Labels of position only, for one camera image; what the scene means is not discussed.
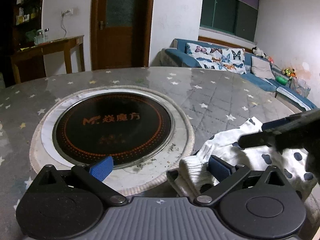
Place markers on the glass bottle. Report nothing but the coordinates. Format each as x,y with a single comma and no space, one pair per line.
46,35

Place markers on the round black induction cooktop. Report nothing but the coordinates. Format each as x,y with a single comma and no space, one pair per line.
112,130

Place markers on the grey cushion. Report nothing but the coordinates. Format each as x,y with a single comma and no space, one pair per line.
262,67

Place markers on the black and white plush toy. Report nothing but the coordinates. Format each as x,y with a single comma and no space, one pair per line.
258,52

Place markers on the colourful toy heap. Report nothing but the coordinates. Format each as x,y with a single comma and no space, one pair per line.
288,72

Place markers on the clear plastic box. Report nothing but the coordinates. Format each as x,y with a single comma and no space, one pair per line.
300,86

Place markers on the green toy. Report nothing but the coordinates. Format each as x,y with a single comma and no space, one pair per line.
282,81

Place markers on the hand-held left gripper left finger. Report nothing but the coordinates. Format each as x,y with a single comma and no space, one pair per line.
101,170

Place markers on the orange plush toy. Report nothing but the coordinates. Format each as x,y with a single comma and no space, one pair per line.
270,58

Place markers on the white polka dot garment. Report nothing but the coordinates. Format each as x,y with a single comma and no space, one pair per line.
225,140

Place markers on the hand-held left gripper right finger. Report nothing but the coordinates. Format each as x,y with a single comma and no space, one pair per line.
219,168

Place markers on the wooden side table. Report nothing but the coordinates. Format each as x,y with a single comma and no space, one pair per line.
57,42

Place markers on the butterfly print blanket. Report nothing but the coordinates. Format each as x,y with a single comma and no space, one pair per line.
215,57

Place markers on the white wall socket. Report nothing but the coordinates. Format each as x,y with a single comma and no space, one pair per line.
68,12

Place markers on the green framed window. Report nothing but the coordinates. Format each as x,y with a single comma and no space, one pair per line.
225,12

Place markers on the blue sofa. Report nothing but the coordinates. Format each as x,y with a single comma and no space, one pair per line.
260,82

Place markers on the brown wooden door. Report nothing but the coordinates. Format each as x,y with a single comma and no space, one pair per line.
117,42

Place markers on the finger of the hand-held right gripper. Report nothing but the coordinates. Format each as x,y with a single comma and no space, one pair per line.
257,140
277,125

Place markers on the grey star print tablecloth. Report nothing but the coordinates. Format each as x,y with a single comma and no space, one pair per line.
212,97

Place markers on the dark wooden shelf cabinet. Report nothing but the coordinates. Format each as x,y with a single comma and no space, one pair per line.
23,30

